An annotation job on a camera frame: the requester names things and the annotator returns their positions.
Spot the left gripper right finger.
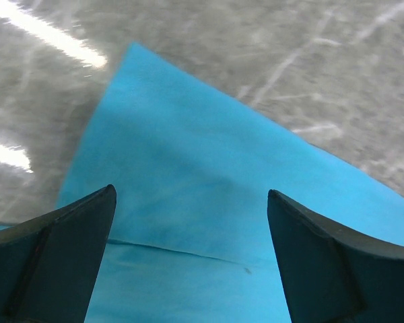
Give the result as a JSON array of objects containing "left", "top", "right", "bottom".
[{"left": 267, "top": 190, "right": 404, "bottom": 322}]

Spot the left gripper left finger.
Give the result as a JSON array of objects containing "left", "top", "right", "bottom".
[{"left": 0, "top": 184, "right": 116, "bottom": 322}]

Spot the turquoise t-shirt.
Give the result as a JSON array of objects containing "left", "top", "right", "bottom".
[{"left": 0, "top": 40, "right": 404, "bottom": 323}]

